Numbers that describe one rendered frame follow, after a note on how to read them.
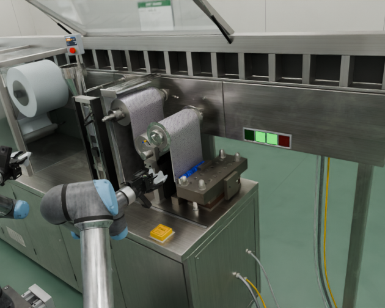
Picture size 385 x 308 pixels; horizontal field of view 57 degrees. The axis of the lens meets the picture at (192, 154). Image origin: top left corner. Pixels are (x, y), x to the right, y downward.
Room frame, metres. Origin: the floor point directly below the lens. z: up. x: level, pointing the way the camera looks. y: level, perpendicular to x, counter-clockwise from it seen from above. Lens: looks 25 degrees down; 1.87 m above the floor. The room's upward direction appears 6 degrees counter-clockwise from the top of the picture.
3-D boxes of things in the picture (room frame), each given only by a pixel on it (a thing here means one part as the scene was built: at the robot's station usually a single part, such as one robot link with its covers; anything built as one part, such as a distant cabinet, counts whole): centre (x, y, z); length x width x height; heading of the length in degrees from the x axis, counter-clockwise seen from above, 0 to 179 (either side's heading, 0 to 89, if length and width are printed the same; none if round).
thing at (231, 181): (1.51, -0.18, 0.97); 0.10 x 0.03 x 0.11; 140
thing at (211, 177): (1.56, -0.09, 1.00); 0.40 x 0.16 x 0.06; 140
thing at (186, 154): (1.60, 0.03, 1.11); 0.23 x 0.01 x 0.18; 140
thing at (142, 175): (1.34, 0.24, 1.12); 0.12 x 0.08 x 0.09; 140
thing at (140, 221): (2.18, 0.85, 0.88); 2.52 x 0.66 x 0.04; 50
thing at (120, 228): (1.22, 0.36, 1.01); 0.11 x 0.08 x 0.11; 92
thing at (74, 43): (1.92, 0.55, 1.66); 0.07 x 0.07 x 0.10; 76
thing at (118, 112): (1.69, 0.35, 1.34); 0.06 x 0.06 x 0.06; 50
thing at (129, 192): (1.28, 0.29, 1.11); 0.08 x 0.05 x 0.08; 50
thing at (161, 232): (1.27, 0.17, 0.91); 0.07 x 0.07 x 0.02; 50
